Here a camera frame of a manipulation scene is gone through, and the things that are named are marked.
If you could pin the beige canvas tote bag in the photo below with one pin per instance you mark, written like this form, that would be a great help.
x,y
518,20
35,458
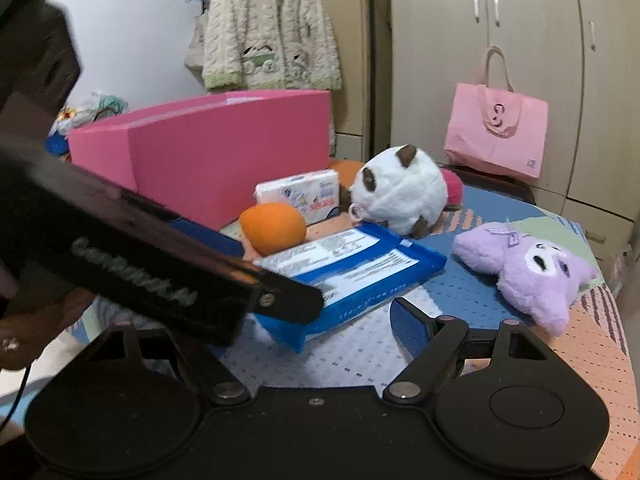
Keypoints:
x,y
194,52

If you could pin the orange fruit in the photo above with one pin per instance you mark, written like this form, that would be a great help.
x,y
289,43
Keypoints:
x,y
274,229

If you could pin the white panda plush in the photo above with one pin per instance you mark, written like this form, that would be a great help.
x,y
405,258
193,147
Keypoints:
x,y
405,190

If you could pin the patchwork bed sheet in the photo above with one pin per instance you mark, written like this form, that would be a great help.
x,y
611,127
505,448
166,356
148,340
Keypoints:
x,y
350,360

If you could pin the person's left hand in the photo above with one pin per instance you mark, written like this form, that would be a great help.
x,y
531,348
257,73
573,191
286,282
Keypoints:
x,y
45,330

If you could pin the white tissue pack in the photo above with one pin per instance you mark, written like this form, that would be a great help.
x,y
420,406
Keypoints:
x,y
300,195

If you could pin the pink pompom ball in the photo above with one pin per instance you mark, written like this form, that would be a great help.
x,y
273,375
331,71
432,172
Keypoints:
x,y
452,187

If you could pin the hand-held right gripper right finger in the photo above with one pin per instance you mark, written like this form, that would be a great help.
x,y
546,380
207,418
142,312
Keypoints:
x,y
407,325

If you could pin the blue wet wipes pack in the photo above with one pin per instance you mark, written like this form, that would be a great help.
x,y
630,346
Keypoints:
x,y
365,265

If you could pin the pink tote bag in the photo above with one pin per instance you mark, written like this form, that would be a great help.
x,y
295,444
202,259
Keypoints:
x,y
495,140

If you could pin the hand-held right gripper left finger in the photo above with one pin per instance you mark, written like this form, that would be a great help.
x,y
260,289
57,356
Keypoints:
x,y
200,366

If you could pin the beige wardrobe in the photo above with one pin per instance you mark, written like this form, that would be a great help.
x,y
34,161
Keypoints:
x,y
550,60

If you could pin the purple plush toy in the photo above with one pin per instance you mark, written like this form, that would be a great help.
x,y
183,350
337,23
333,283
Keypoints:
x,y
530,270

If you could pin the clear plastic bag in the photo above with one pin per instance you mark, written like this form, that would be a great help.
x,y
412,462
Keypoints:
x,y
95,107

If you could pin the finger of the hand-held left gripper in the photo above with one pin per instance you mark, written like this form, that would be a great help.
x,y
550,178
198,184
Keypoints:
x,y
292,300
210,237

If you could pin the fluffy white cardigan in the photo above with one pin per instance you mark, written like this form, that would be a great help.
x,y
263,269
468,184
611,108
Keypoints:
x,y
270,25

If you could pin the black suitcase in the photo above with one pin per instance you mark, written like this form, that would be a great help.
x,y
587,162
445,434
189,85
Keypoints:
x,y
500,185

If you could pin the pink cardboard box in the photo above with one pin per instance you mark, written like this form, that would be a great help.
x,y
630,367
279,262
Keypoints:
x,y
210,155

